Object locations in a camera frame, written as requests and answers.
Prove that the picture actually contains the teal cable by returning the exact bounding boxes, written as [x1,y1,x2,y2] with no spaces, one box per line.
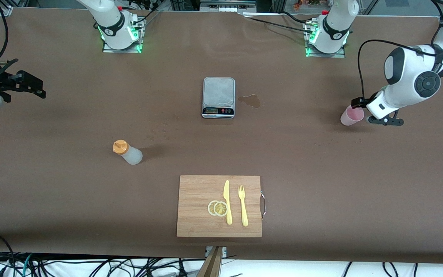
[20,253,34,277]

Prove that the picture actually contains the yellow plastic knife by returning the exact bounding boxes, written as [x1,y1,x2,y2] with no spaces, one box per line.
[223,180,233,225]

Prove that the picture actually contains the small sauce droplets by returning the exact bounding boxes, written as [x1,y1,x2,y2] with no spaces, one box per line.
[145,122,173,141]

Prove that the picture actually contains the silver digital kitchen scale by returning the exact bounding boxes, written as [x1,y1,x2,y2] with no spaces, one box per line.
[202,77,236,119]

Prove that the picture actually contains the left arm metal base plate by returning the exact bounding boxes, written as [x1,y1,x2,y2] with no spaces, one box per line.
[305,37,346,58]

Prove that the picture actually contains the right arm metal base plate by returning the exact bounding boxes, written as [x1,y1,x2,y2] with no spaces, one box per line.
[102,15,145,54]

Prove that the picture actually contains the wooden beam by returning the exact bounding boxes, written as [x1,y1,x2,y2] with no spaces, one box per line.
[196,246,223,277]

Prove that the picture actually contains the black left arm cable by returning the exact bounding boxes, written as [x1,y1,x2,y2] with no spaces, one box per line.
[357,38,443,101]

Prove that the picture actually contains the brown liquid puddle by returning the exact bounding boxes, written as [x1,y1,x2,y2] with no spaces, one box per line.
[238,94,261,109]

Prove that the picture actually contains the pink plastic cup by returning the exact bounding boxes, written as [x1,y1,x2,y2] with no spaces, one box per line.
[340,105,365,126]

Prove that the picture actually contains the translucent sauce bottle orange cap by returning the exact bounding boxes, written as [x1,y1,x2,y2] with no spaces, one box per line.
[113,140,143,165]

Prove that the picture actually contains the wooden cutting board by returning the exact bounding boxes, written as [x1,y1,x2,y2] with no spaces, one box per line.
[177,175,263,238]

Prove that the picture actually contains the metal table bracket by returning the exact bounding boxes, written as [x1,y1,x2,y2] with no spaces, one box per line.
[205,246,228,258]

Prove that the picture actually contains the black left base cable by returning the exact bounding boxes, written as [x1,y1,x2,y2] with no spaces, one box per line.
[240,12,316,33]

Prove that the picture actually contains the grey power strip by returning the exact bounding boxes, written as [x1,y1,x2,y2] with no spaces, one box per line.
[200,0,257,13]

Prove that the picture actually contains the yellow plastic fork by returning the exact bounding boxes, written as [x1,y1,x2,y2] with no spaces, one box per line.
[238,184,249,227]

